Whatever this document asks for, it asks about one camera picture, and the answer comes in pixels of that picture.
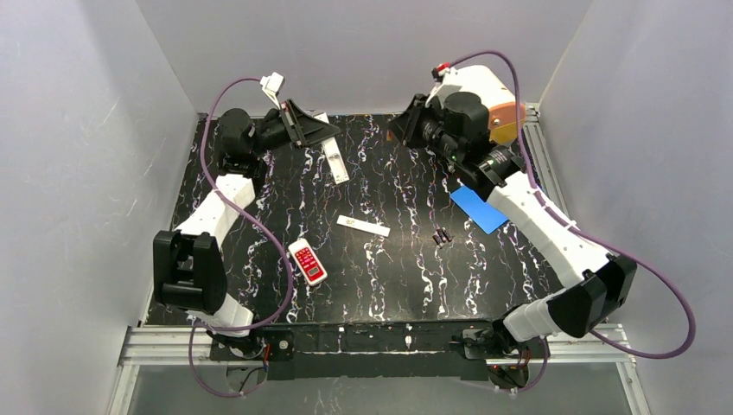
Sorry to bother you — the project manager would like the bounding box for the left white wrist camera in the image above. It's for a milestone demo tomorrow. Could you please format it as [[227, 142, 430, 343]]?
[[259, 72, 285, 109]]

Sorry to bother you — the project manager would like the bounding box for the white remote battery cover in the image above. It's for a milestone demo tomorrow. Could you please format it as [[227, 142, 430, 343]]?
[[336, 215, 391, 238]]

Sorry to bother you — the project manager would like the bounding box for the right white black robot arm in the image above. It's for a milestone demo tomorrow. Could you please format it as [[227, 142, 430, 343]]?
[[389, 92, 637, 376]]

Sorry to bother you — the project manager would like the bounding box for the blue square plate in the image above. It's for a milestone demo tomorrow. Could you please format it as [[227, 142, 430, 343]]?
[[450, 186, 508, 234]]

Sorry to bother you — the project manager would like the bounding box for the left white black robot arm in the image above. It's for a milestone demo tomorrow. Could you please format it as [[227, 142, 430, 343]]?
[[152, 99, 341, 359]]

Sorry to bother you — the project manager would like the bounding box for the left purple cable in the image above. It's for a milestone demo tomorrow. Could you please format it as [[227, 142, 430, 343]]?
[[188, 77, 296, 399]]

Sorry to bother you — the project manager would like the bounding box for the red white remote control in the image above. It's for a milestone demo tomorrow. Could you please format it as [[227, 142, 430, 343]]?
[[288, 239, 328, 286]]

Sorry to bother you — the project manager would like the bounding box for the white cylindrical drum box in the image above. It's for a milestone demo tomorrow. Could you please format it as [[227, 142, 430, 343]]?
[[457, 65, 526, 146]]

